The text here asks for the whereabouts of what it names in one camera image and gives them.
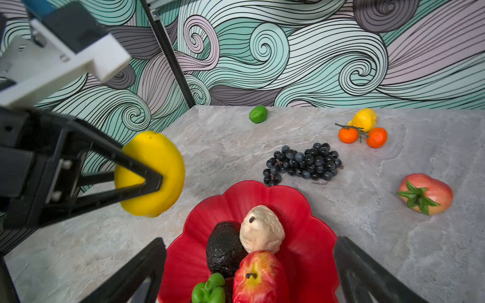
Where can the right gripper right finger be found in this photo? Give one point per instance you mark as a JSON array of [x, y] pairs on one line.
[[364, 280]]

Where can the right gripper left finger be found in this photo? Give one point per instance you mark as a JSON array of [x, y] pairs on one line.
[[138, 281]]

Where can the small yellow citrus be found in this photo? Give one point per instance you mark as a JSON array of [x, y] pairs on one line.
[[365, 120]]

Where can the yellow lemon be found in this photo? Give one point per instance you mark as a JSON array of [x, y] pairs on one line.
[[160, 154]]

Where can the red apple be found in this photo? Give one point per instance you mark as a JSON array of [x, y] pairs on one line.
[[261, 277]]

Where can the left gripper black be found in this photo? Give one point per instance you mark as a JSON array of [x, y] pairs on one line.
[[42, 158]]

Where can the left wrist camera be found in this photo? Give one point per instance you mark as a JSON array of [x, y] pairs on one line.
[[66, 43]]

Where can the black grape bunch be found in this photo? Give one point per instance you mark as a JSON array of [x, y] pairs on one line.
[[320, 163]]

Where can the dark avocado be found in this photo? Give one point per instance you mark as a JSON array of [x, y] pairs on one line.
[[224, 250]]

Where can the red flower-shaped bowl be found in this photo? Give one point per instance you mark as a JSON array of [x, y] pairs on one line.
[[306, 252]]

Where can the green lime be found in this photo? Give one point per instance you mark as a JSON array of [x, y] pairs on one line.
[[258, 114]]

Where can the dark purple plum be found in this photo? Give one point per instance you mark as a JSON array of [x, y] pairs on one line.
[[215, 290]]

